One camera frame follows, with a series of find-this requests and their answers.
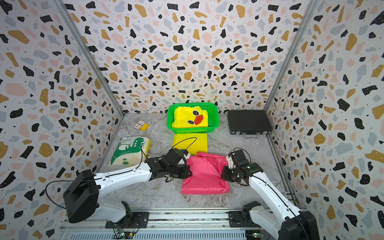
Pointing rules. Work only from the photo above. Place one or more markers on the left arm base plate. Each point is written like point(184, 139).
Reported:
point(136, 220)

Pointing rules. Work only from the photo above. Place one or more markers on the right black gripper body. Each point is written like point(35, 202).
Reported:
point(236, 170)

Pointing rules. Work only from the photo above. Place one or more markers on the green plastic basket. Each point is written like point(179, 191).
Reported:
point(213, 118)

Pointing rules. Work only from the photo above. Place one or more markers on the plain yellow raincoat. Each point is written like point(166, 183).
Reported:
point(193, 143)

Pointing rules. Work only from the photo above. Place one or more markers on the small card packets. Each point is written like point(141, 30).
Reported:
point(141, 126)

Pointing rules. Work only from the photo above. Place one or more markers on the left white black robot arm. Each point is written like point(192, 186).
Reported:
point(84, 197)

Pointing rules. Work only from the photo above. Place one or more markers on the white green dinosaur raincoat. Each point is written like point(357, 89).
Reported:
point(131, 151)

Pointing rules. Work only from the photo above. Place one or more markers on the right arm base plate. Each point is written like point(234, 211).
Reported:
point(237, 219)

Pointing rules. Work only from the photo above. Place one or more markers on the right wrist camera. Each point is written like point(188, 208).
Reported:
point(237, 159)

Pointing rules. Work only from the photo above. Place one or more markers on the pink raincoat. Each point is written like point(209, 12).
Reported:
point(206, 179)

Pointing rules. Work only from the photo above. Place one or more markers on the black hard case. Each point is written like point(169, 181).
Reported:
point(249, 122)

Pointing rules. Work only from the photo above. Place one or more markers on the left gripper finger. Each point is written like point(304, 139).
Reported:
point(184, 177)
point(185, 170)

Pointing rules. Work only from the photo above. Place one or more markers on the yellow duck raincoat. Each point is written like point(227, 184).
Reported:
point(190, 117)

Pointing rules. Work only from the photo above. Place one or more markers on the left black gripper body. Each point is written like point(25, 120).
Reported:
point(178, 171)

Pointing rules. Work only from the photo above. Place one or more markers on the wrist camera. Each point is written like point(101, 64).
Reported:
point(237, 159)
point(177, 157)

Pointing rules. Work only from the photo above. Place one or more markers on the aluminium front rail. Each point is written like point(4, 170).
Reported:
point(167, 224)

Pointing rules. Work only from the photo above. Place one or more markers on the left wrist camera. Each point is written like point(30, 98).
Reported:
point(177, 157)

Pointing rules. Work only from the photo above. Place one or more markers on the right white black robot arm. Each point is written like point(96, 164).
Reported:
point(283, 220)

